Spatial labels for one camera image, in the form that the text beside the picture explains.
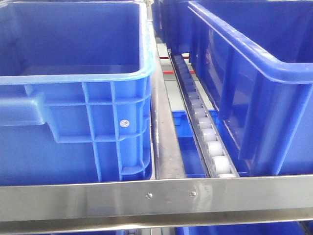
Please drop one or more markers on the blue crate on lower shelf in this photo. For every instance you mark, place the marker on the blue crate on lower shelf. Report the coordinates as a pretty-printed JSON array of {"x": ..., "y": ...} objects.
[{"x": 192, "y": 162}]

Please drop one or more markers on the roller conveyor track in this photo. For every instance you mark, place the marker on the roller conveyor track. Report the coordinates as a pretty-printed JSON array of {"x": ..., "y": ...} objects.
[{"x": 213, "y": 153}]

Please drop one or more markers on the left blue crate close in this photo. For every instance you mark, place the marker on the left blue crate close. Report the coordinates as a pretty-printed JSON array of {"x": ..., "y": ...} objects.
[{"x": 75, "y": 92}]

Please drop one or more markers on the blue crate close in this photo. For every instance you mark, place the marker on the blue crate close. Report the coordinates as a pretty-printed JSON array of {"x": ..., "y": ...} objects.
[
  {"x": 254, "y": 59},
  {"x": 75, "y": 92}
]

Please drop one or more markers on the right blue crate close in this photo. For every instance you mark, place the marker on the right blue crate close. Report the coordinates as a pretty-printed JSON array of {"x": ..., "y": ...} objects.
[{"x": 254, "y": 59}]

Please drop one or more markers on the steel divider rail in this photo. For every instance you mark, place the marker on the steel divider rail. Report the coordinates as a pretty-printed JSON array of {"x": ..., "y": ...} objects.
[{"x": 168, "y": 162}]

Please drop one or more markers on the steel front shelf rail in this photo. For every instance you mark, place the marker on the steel front shelf rail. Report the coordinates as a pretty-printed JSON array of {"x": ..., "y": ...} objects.
[{"x": 155, "y": 203}]

